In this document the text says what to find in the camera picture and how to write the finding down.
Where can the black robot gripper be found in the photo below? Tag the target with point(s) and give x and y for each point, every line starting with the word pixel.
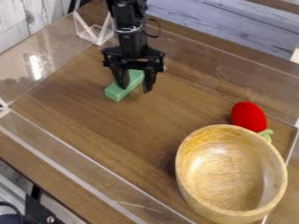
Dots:
pixel 148 60

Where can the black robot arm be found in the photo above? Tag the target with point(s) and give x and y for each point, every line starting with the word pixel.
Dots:
pixel 132 54

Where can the brown wooden bowl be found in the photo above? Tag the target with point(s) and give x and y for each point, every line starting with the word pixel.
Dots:
pixel 229 173

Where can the red plush strawberry toy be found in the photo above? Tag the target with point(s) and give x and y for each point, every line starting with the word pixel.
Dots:
pixel 248 116

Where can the clear acrylic corner bracket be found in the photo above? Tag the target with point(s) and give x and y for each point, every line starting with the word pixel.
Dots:
pixel 96 34

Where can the clear acrylic barrier wall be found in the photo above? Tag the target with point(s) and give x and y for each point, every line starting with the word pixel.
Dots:
pixel 101 154

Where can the black clamp with cable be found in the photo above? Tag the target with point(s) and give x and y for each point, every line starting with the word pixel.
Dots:
pixel 36 213

